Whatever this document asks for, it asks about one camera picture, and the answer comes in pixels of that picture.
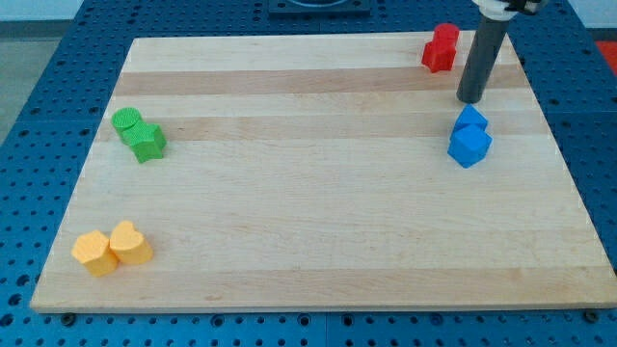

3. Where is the blue cube block rear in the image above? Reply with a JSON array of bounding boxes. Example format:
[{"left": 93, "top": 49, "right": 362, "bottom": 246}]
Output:
[{"left": 451, "top": 104, "right": 488, "bottom": 135}]

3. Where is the green star block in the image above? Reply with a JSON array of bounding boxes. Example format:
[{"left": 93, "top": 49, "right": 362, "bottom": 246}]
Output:
[{"left": 122, "top": 121, "right": 167, "bottom": 164}]

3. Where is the yellow heart block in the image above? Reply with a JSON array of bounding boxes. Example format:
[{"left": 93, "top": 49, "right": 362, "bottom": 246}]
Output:
[{"left": 110, "top": 221, "right": 153, "bottom": 265}]

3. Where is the green cylinder block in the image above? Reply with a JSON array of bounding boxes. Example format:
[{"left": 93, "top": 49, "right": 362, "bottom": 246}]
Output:
[{"left": 111, "top": 107, "right": 142, "bottom": 145}]

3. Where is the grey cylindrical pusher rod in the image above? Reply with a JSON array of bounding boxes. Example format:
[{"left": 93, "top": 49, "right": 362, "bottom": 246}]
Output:
[{"left": 456, "top": 15, "right": 509, "bottom": 104}]

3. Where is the blue perforated table plate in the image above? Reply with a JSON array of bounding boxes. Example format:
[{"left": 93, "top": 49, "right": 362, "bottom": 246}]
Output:
[{"left": 1, "top": 1, "right": 616, "bottom": 346}]

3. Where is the red star block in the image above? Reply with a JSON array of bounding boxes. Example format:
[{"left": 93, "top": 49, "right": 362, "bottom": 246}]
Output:
[{"left": 421, "top": 40, "right": 456, "bottom": 73}]

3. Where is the yellow pentagon block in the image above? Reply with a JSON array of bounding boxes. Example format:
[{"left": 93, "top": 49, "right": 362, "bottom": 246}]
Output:
[{"left": 71, "top": 229, "right": 119, "bottom": 278}]

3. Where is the red cylinder block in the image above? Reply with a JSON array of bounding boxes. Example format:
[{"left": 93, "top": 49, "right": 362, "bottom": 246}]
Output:
[{"left": 433, "top": 23, "right": 460, "bottom": 49}]

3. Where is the blue hexagon block front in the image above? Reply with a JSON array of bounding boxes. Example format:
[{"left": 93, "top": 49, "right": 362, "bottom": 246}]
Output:
[{"left": 447, "top": 125, "right": 493, "bottom": 169}]

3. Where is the wooden board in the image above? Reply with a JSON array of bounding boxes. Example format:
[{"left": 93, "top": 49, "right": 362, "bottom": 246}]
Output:
[{"left": 31, "top": 31, "right": 616, "bottom": 313}]

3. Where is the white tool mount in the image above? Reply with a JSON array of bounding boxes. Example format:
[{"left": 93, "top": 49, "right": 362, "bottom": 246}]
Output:
[{"left": 472, "top": 0, "right": 550, "bottom": 21}]

